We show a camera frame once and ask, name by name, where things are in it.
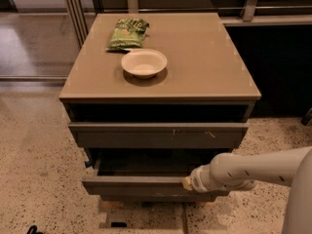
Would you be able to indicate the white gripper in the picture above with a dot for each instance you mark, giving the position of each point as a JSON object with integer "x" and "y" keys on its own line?
{"x": 197, "y": 179}

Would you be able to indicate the grey drawer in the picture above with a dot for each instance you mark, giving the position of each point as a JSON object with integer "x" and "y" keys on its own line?
{"x": 173, "y": 198}
{"x": 137, "y": 185}
{"x": 158, "y": 135}

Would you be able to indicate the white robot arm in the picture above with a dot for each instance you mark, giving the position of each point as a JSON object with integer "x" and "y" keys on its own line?
{"x": 231, "y": 172}

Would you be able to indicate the grey bottom drawer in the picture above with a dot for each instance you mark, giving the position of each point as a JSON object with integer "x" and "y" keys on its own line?
{"x": 173, "y": 198}

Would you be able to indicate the grey drawer cabinet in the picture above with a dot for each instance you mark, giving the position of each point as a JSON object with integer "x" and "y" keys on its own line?
{"x": 205, "y": 81}

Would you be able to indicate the grey top drawer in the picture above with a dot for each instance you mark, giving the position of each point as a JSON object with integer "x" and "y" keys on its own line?
{"x": 158, "y": 135}

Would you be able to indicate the beige paper bowl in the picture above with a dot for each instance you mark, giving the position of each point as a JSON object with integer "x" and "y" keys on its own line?
{"x": 144, "y": 63}

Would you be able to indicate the dark object at right edge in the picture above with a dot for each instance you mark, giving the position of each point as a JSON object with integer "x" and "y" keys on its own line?
{"x": 307, "y": 118}

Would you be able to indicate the green chip bag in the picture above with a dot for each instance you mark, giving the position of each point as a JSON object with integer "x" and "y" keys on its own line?
{"x": 128, "y": 33}

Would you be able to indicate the black object on floor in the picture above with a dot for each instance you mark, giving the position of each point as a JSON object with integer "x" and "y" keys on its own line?
{"x": 33, "y": 230}

